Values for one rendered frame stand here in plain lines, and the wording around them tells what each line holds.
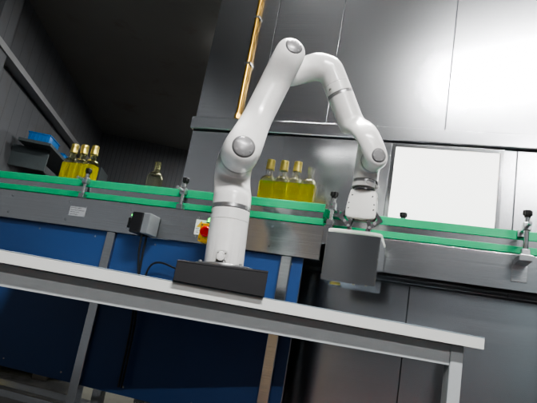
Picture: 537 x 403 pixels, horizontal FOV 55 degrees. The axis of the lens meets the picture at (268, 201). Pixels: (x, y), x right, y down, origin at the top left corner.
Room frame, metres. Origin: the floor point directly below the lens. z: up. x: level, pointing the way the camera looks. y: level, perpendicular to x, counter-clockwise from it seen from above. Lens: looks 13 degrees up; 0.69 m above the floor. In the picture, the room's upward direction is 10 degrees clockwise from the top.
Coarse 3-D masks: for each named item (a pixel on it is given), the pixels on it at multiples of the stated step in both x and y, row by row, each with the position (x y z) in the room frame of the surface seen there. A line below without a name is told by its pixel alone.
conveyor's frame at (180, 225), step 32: (0, 192) 2.27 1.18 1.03; (64, 224) 2.15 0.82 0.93; (96, 224) 2.10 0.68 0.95; (160, 224) 2.02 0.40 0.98; (192, 224) 1.97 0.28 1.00; (256, 224) 1.89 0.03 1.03; (288, 224) 1.86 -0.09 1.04; (288, 256) 1.85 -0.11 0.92; (320, 256) 2.03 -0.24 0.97; (384, 256) 1.84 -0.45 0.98; (416, 256) 1.80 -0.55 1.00; (448, 256) 1.77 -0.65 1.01; (480, 256) 1.74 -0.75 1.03; (512, 256) 1.71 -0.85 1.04; (480, 288) 1.84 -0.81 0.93; (512, 288) 1.71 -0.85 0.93
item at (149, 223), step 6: (132, 216) 1.97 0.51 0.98; (138, 216) 1.96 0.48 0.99; (144, 216) 1.95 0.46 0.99; (150, 216) 1.94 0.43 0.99; (156, 216) 1.98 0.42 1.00; (132, 222) 1.96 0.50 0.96; (138, 222) 1.95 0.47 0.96; (144, 222) 1.95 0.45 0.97; (150, 222) 1.95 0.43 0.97; (156, 222) 1.99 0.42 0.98; (132, 228) 1.96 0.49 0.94; (138, 228) 1.95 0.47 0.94; (144, 228) 1.94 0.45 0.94; (150, 228) 1.96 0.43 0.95; (156, 228) 2.00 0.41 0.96; (138, 234) 2.02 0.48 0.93; (144, 234) 1.97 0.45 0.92; (150, 234) 1.97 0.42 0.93; (156, 234) 2.01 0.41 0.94
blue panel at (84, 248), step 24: (0, 240) 2.27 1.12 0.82; (24, 240) 2.23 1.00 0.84; (48, 240) 2.19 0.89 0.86; (72, 240) 2.16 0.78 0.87; (96, 240) 2.12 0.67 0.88; (120, 240) 2.09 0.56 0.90; (144, 240) 2.05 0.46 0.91; (168, 240) 2.02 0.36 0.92; (96, 264) 2.11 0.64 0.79; (120, 264) 2.08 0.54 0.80; (144, 264) 2.05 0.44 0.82; (264, 264) 1.90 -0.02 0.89; (288, 288) 1.86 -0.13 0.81
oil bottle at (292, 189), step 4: (288, 180) 2.00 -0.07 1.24; (292, 180) 1.99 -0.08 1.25; (296, 180) 1.99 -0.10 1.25; (300, 180) 2.00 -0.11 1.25; (288, 184) 1.99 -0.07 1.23; (292, 184) 1.99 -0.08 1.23; (296, 184) 1.98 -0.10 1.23; (288, 188) 1.99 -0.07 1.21; (292, 188) 1.99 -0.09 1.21; (296, 188) 1.98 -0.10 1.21; (288, 192) 1.99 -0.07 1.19; (292, 192) 1.99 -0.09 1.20; (296, 192) 1.98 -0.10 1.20; (284, 196) 2.00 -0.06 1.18; (288, 196) 1.99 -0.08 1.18; (292, 196) 1.99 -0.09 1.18; (296, 196) 1.98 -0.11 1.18; (288, 200) 1.99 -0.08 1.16; (292, 200) 1.99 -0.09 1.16; (296, 200) 1.98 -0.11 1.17
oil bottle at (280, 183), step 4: (280, 176) 2.02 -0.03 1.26; (276, 180) 2.01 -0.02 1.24; (280, 180) 2.01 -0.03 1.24; (284, 180) 2.00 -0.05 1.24; (276, 184) 2.01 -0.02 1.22; (280, 184) 2.01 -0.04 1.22; (284, 184) 2.00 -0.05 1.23; (272, 188) 2.02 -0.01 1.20; (276, 188) 2.01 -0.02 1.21; (280, 188) 2.01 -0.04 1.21; (284, 188) 2.00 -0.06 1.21; (272, 192) 2.01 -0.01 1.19; (276, 192) 2.01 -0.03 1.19; (280, 192) 2.00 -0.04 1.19; (284, 192) 2.00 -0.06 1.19; (272, 196) 2.01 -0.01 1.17; (276, 196) 2.01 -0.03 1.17; (280, 196) 2.00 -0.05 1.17
